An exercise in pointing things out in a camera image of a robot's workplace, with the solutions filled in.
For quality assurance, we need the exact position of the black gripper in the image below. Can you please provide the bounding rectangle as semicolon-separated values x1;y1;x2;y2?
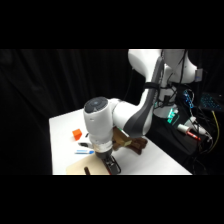
95;149;122;176

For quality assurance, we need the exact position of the brown plush toy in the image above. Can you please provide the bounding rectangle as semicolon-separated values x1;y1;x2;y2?
111;127;148;156

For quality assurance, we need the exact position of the laptop with lit keyboard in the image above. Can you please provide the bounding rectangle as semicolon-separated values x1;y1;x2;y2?
199;92;224;113

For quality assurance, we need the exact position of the black curtain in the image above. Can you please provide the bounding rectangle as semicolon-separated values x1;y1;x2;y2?
0;49;224;176

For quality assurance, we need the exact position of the blue marker pen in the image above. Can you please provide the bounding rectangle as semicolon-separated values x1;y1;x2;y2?
73;149;96;155

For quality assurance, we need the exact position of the orange cube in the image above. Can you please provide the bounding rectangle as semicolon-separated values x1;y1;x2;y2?
71;128;83;141

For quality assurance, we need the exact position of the white cylinder with red tip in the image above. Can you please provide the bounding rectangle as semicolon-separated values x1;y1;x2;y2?
176;123;202;141

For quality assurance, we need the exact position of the yellow cable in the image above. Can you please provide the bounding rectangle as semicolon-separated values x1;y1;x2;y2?
209;109;221;155

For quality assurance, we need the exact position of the green light control box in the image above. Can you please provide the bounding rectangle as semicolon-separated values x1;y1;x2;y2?
166;107;182;126

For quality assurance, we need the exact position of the blue circuit board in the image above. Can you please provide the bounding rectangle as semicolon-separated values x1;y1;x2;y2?
181;89;196;108

